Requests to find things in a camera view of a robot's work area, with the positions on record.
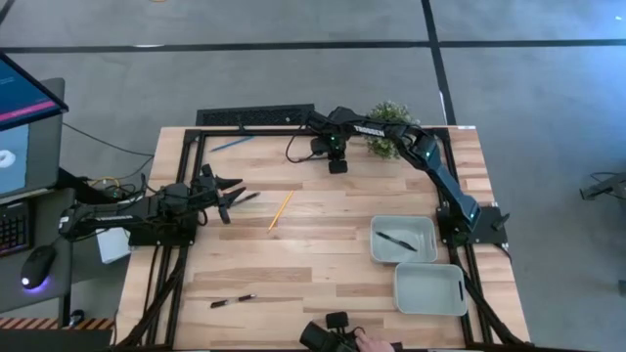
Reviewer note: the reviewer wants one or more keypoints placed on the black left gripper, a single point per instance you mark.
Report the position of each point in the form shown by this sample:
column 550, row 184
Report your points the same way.
column 208, row 193

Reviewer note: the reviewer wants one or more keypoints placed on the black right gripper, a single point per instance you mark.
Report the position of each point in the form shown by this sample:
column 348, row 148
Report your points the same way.
column 338, row 166

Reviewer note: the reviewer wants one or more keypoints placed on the black pen with clear barrel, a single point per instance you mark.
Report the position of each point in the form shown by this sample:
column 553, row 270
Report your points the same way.
column 252, row 196
column 234, row 300
column 396, row 241

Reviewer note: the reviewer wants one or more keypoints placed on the blue pencil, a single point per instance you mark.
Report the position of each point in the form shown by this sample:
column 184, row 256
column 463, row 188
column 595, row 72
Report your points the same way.
column 232, row 143

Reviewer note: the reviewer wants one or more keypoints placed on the yellow pencil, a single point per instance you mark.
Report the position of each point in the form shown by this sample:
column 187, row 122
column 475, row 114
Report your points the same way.
column 281, row 210

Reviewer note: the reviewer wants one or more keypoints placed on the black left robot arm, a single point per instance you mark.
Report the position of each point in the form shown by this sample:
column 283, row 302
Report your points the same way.
column 117, row 215

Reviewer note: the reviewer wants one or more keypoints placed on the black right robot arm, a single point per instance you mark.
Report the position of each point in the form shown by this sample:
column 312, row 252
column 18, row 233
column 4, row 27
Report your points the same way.
column 452, row 190

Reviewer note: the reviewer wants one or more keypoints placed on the potted green plant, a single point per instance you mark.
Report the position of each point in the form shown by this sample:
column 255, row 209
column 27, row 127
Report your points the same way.
column 384, row 149

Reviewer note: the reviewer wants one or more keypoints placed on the black perforated metal panel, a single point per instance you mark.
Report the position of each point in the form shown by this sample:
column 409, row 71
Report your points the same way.
column 254, row 115

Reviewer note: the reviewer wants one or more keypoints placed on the light grey plastic bin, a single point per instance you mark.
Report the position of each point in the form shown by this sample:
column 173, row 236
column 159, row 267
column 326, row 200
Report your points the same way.
column 430, row 288
column 415, row 227

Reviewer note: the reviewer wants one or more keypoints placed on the white box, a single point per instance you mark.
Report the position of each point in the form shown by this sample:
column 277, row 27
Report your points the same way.
column 113, row 244

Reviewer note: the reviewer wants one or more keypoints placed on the person's hand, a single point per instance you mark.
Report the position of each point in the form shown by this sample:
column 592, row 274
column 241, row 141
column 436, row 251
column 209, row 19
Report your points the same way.
column 374, row 344

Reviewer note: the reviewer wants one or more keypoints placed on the grey desk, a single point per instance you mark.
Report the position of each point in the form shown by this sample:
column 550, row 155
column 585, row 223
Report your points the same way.
column 49, row 220

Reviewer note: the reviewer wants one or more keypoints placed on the black caster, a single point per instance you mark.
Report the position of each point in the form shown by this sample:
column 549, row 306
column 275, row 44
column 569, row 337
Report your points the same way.
column 76, row 318

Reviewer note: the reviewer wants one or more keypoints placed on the black computer mouse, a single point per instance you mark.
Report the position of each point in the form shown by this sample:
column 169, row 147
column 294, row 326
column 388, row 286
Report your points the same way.
column 38, row 264

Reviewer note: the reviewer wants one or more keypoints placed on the grey framed computer monitor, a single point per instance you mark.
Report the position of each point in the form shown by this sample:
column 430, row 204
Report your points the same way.
column 14, row 156

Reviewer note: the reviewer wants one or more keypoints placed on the black keyboard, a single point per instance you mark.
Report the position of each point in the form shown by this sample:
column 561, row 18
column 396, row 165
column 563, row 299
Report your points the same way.
column 14, row 227

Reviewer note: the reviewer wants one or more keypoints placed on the dark blue screen monitor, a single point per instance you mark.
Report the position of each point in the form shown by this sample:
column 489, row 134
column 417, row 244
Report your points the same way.
column 19, row 98

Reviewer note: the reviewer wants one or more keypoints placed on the dark grey cabinet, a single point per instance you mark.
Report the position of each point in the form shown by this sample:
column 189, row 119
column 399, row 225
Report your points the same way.
column 49, row 342

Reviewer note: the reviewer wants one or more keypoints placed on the black aluminium table frame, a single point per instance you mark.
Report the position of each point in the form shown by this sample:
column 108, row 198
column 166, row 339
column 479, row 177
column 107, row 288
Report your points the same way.
column 264, row 132

